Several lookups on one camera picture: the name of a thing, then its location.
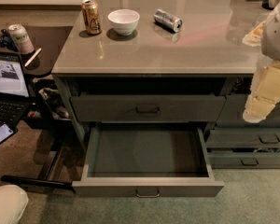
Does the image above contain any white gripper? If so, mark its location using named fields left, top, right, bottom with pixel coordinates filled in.
left=243, top=54, right=280, bottom=123

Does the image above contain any silver redbull can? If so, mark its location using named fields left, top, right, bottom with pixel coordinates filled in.
left=154, top=9, right=182, bottom=33

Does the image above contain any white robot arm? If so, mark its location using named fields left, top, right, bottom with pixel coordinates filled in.
left=243, top=2, right=280, bottom=123

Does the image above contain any right top grey drawer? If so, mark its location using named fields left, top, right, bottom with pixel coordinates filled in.
left=217, top=94, right=280, bottom=127

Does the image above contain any right middle grey drawer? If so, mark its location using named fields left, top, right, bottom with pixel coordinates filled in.
left=206, top=128, right=280, bottom=148

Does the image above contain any right bottom grey drawer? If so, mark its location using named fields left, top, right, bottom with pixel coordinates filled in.
left=208, top=152, right=280, bottom=169

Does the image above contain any open middle grey drawer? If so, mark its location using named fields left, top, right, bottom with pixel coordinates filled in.
left=73, top=124, right=224, bottom=198

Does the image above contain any gold beverage can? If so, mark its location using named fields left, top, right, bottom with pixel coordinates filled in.
left=81, top=0, right=102, bottom=35

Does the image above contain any white pink beverage can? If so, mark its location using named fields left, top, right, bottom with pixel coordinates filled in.
left=7, top=24, right=35, bottom=54

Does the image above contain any snack bag on counter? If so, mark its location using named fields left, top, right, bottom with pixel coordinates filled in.
left=242, top=21, right=265, bottom=47

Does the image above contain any white ceramic bowl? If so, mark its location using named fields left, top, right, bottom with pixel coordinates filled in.
left=108, top=9, right=140, bottom=35

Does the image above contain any clutter under side table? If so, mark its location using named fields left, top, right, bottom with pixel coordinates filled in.
left=27, top=78, right=70, bottom=119

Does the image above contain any black side table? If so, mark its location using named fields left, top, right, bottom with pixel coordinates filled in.
left=23, top=26, right=72, bottom=77

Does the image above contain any white pen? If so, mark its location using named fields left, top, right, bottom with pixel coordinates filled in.
left=24, top=48, right=42, bottom=67

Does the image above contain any open laptop computer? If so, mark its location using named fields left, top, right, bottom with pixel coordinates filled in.
left=0, top=52, right=31, bottom=129

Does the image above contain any smartphone with lit screen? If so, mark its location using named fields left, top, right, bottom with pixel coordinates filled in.
left=0, top=124, right=18, bottom=145

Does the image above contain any white rounded object bottom left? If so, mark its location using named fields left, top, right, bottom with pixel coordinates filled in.
left=0, top=185, right=29, bottom=224

